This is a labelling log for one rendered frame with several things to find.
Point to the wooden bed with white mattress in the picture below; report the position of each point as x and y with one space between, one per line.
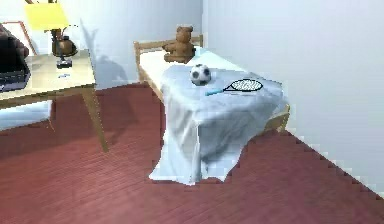
151 63

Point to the pale blue bed sheet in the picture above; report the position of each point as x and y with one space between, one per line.
213 116

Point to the small black box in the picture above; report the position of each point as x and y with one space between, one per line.
64 62

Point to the framed picture with red frame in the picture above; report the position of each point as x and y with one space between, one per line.
23 33

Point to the black laptop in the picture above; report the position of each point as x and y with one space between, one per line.
13 78

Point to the light wooden desk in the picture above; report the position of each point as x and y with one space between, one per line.
50 78

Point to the black and white football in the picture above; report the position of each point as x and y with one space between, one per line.
200 74

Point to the brown teddy bear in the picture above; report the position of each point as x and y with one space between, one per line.
180 46

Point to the yellow shade table lamp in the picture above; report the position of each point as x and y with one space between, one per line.
46 16

